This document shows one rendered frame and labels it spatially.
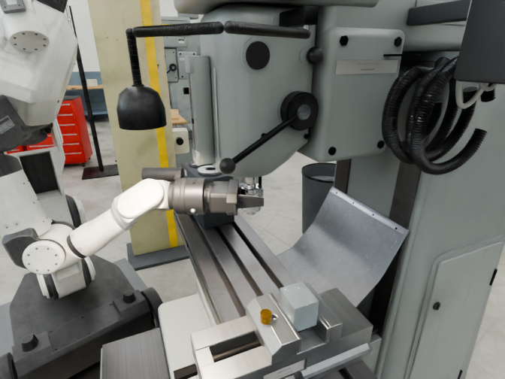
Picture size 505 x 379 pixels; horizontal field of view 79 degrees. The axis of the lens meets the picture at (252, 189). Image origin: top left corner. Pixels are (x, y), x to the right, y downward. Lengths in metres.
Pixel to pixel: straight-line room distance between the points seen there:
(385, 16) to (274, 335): 0.63
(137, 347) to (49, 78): 0.74
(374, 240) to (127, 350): 0.76
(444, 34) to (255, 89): 0.44
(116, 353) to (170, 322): 0.18
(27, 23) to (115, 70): 1.59
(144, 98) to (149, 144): 1.93
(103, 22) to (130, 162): 0.91
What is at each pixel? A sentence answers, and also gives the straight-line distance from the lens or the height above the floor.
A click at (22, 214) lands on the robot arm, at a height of 1.25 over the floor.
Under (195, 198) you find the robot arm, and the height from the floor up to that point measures 1.25.
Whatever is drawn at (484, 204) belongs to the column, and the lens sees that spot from 1.02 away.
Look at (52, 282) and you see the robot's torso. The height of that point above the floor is 0.72.
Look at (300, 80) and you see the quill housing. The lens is 0.62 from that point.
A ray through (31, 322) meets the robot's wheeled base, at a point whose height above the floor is 0.57.
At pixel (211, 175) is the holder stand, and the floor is 1.18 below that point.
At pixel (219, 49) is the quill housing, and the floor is 1.56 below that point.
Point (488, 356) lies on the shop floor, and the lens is 2.37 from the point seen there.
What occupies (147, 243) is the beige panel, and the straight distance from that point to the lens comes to 2.74.
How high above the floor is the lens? 1.55
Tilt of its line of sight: 23 degrees down
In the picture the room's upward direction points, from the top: straight up
